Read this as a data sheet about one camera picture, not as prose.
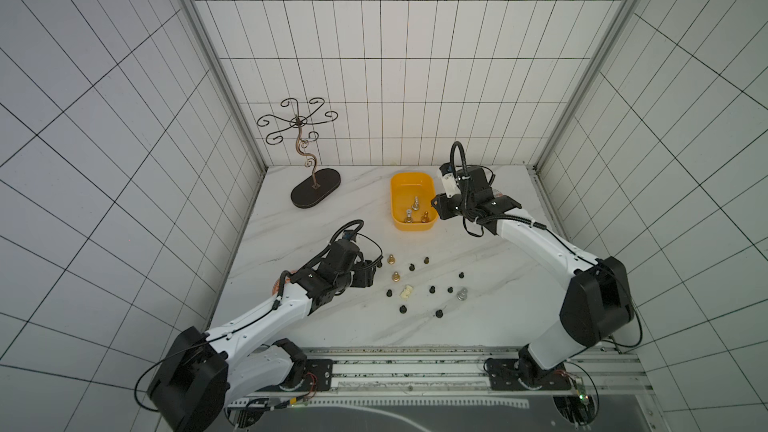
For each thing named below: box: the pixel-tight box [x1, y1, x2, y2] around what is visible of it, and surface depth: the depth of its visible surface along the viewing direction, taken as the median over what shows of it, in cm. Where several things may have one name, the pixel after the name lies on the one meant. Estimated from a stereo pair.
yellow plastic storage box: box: [390, 171, 438, 231], surface depth 108 cm
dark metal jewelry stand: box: [257, 97, 341, 208], surface depth 104 cm
